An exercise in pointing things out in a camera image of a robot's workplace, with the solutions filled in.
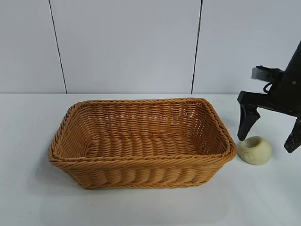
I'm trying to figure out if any black right camera mount bracket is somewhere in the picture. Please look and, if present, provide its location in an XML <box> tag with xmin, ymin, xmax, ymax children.
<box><xmin>256</xmin><ymin>65</ymin><xmax>286</xmax><ymax>82</ymax></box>

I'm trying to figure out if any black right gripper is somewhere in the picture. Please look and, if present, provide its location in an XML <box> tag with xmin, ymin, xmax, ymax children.
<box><xmin>236</xmin><ymin>39</ymin><xmax>301</xmax><ymax>154</ymax></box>

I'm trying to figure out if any thin black camera cable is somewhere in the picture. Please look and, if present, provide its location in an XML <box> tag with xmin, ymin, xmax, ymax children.
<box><xmin>262</xmin><ymin>81</ymin><xmax>275</xmax><ymax>94</ymax></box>

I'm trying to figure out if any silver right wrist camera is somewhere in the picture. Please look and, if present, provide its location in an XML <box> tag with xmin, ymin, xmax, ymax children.
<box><xmin>251</xmin><ymin>66</ymin><xmax>269</xmax><ymax>81</ymax></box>

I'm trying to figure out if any pale yellow egg yolk pastry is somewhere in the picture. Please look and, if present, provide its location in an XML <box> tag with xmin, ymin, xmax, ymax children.
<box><xmin>239</xmin><ymin>136</ymin><xmax>272</xmax><ymax>166</ymax></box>

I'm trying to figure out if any brown woven wicker basket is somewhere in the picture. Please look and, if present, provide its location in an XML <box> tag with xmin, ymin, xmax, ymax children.
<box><xmin>48</xmin><ymin>98</ymin><xmax>238</xmax><ymax>190</ymax></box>

